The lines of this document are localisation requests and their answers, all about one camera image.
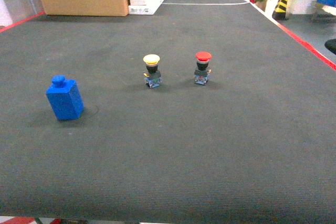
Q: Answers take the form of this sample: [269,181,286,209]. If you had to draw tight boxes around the blue block part with knob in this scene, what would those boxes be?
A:
[46,75,84,120]

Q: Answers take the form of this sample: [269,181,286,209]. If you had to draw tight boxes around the yellow mushroom push button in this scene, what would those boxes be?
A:
[143,54,162,89]

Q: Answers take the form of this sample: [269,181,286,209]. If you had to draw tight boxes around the red mushroom push button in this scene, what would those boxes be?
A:
[194,51,212,85]

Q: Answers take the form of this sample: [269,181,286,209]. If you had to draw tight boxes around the black conveyor belt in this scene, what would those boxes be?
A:
[1,0,335,223]

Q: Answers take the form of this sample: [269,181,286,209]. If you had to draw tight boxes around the yellow black striped pillar guard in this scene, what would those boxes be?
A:
[272,0,288,20]

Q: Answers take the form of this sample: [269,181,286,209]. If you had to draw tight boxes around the black mesh office chair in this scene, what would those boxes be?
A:
[324,39,336,55]

